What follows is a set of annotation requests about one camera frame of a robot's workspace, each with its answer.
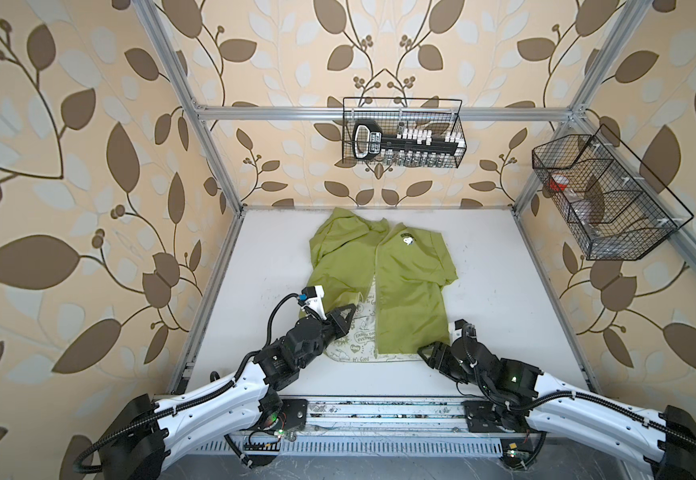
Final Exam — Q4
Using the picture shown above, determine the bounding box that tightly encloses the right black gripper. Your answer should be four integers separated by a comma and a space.
416, 339, 489, 391

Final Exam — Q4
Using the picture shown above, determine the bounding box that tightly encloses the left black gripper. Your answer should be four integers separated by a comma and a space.
296, 301, 357, 372

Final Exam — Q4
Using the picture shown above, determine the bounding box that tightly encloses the green zip-up hooded jacket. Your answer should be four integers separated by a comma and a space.
308, 208, 458, 363

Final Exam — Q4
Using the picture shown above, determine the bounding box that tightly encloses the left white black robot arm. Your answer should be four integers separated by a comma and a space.
72, 304, 357, 479

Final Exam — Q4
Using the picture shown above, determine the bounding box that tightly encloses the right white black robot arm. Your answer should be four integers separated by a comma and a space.
418, 323, 696, 479

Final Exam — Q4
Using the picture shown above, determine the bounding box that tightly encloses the black tool set in basket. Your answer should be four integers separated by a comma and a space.
348, 120, 467, 168

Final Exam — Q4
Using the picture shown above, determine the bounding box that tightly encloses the red-capped item in basket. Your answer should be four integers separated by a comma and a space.
548, 173, 569, 193

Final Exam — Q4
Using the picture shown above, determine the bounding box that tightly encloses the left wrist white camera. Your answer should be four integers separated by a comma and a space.
298, 285, 326, 322

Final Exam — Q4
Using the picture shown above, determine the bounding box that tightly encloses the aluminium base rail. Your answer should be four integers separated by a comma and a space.
155, 395, 637, 439

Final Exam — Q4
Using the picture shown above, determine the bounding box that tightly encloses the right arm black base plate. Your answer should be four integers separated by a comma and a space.
462, 399, 529, 434

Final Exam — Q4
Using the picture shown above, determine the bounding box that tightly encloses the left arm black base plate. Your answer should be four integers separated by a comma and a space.
262, 398, 309, 435

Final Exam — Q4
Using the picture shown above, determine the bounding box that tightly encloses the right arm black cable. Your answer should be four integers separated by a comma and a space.
499, 431, 547, 470

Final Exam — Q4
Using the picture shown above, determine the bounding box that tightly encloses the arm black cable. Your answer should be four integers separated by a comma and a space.
499, 431, 547, 470
223, 431, 283, 469

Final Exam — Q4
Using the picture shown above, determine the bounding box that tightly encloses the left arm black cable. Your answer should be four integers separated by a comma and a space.
223, 431, 283, 469

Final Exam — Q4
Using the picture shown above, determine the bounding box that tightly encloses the black wire basket back wall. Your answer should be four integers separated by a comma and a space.
341, 96, 467, 169

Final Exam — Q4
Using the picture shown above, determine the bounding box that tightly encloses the black wire basket wall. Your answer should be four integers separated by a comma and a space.
341, 96, 467, 169
532, 124, 694, 261

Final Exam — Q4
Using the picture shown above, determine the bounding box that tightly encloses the black wire basket right wall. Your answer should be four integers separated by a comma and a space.
532, 124, 694, 261

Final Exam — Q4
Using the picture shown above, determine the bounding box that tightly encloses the aluminium frame back crossbar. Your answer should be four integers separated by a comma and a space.
197, 106, 574, 122

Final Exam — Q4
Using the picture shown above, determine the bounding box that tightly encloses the aluminium frame left post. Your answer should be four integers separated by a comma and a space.
133, 1, 243, 216

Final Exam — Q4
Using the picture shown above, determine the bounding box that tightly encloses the aluminium frame post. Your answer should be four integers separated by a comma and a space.
133, 1, 243, 216
512, 0, 652, 217

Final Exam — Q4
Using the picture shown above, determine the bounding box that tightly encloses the aluminium frame right post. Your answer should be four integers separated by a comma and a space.
512, 0, 652, 217

